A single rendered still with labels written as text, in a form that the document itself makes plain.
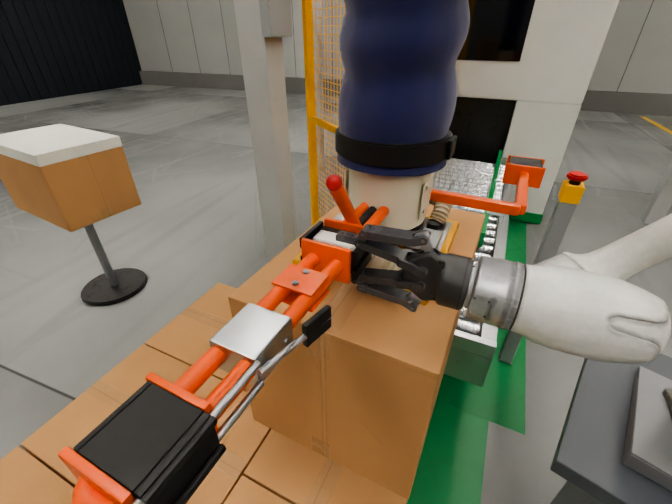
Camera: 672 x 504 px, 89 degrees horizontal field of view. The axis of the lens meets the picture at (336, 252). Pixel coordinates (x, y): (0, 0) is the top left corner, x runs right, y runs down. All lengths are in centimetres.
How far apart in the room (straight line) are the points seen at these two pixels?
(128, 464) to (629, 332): 49
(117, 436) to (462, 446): 155
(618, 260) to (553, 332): 22
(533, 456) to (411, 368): 134
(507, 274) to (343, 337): 27
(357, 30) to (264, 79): 141
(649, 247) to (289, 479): 89
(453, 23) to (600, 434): 88
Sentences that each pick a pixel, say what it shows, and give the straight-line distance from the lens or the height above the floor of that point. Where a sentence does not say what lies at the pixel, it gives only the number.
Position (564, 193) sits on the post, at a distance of 161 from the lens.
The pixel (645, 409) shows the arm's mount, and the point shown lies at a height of 78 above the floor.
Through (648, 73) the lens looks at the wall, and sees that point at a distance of 1030.
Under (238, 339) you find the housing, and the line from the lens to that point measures 39.
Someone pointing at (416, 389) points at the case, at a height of 102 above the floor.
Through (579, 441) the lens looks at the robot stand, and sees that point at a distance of 100.
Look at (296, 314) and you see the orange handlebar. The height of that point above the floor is 121.
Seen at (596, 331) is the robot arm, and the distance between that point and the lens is 48.
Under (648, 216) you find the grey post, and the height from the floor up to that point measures 7.
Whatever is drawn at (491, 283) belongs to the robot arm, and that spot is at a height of 123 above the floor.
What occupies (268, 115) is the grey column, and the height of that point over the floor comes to 111.
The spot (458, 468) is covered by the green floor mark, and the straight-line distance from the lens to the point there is 172.
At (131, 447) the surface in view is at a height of 123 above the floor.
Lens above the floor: 149
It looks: 33 degrees down
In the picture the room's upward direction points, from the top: straight up
